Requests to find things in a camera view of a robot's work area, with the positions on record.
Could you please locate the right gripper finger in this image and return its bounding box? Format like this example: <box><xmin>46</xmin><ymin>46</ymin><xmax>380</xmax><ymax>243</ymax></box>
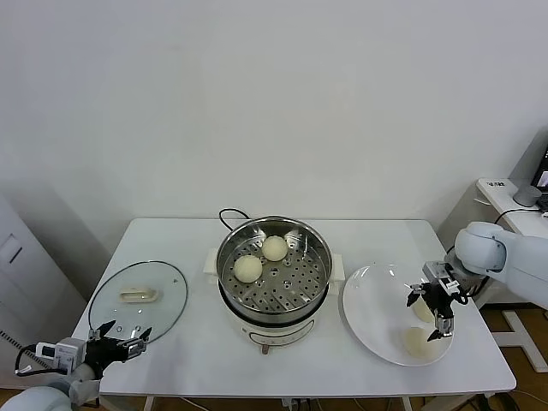
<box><xmin>405</xmin><ymin>282</ymin><xmax>429</xmax><ymax>307</ymax></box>
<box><xmin>426</xmin><ymin>315</ymin><xmax>455</xmax><ymax>343</ymax></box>

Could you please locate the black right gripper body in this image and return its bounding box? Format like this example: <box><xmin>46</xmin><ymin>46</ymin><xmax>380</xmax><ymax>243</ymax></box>
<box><xmin>421</xmin><ymin>284</ymin><xmax>456</xmax><ymax>321</ymax></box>

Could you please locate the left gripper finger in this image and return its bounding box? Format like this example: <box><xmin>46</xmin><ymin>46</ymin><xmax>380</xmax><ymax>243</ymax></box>
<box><xmin>87</xmin><ymin>319</ymin><xmax>117</xmax><ymax>342</ymax></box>
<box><xmin>118</xmin><ymin>327</ymin><xmax>153</xmax><ymax>357</ymax></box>

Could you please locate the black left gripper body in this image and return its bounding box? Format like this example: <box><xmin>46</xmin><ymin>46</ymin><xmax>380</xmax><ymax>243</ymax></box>
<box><xmin>84</xmin><ymin>336</ymin><xmax>129</xmax><ymax>380</ymax></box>

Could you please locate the white steamed baozi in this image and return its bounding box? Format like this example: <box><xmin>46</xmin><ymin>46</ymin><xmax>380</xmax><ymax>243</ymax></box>
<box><xmin>411</xmin><ymin>295</ymin><xmax>436</xmax><ymax>323</ymax></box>
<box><xmin>403</xmin><ymin>327</ymin><xmax>440</xmax><ymax>359</ymax></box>
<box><xmin>233</xmin><ymin>254</ymin><xmax>263</xmax><ymax>283</ymax></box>
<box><xmin>260</xmin><ymin>234</ymin><xmax>289</xmax><ymax>262</ymax></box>

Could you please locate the steel perforated steamer basket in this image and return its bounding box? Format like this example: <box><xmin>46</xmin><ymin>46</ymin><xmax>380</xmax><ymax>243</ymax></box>
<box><xmin>215</xmin><ymin>217</ymin><xmax>334</xmax><ymax>316</ymax></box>

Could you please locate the white round plate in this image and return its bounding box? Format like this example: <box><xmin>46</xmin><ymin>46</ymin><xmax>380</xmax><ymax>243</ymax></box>
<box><xmin>341</xmin><ymin>264</ymin><xmax>455</xmax><ymax>366</ymax></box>

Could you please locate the white cabinet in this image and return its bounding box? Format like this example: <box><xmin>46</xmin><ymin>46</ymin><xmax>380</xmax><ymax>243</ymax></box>
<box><xmin>0</xmin><ymin>192</ymin><xmax>86</xmax><ymax>390</ymax></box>

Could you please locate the grey round puck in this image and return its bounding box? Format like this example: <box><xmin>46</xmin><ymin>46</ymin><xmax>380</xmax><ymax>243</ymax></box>
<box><xmin>512</xmin><ymin>184</ymin><xmax>541</xmax><ymax>207</ymax></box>

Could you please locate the dark laptop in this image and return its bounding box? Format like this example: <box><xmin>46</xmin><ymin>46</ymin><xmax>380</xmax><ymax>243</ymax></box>
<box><xmin>529</xmin><ymin>145</ymin><xmax>548</xmax><ymax>211</ymax></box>

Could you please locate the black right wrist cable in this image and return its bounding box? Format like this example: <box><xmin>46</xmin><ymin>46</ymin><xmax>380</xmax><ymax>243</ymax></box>
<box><xmin>453</xmin><ymin>277</ymin><xmax>489</xmax><ymax>306</ymax></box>

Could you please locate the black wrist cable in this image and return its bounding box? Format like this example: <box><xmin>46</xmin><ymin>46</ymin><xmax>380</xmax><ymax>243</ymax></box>
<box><xmin>15</xmin><ymin>344</ymin><xmax>39</xmax><ymax>378</ymax></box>
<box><xmin>453</xmin><ymin>277</ymin><xmax>489</xmax><ymax>306</ymax></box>

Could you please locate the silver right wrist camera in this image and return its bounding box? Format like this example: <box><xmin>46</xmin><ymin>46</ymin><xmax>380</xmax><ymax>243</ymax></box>
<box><xmin>422</xmin><ymin>260</ymin><xmax>462</xmax><ymax>293</ymax></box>

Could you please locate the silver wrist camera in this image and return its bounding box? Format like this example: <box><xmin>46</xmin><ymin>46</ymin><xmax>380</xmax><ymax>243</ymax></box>
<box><xmin>36</xmin><ymin>337</ymin><xmax>86</xmax><ymax>372</ymax></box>
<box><xmin>422</xmin><ymin>260</ymin><xmax>462</xmax><ymax>293</ymax></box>

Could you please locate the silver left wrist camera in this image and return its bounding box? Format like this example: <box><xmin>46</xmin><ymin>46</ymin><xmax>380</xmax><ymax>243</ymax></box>
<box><xmin>36</xmin><ymin>337</ymin><xmax>86</xmax><ymax>372</ymax></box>

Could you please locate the glass lid with cream handle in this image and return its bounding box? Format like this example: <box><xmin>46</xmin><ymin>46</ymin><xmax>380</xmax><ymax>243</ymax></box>
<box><xmin>87</xmin><ymin>259</ymin><xmax>189</xmax><ymax>350</ymax></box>

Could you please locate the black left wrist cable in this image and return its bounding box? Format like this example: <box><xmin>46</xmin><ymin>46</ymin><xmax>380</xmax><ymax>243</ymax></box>
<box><xmin>15</xmin><ymin>344</ymin><xmax>39</xmax><ymax>378</ymax></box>

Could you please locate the thin black adapter cable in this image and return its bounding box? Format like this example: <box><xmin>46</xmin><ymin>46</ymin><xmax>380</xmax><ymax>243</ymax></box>
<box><xmin>492</xmin><ymin>208</ymin><xmax>521</xmax><ymax>226</ymax></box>

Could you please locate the black pot power cord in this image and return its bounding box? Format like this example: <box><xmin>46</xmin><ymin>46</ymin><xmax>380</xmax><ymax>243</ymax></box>
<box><xmin>217</xmin><ymin>208</ymin><xmax>252</xmax><ymax>232</ymax></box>

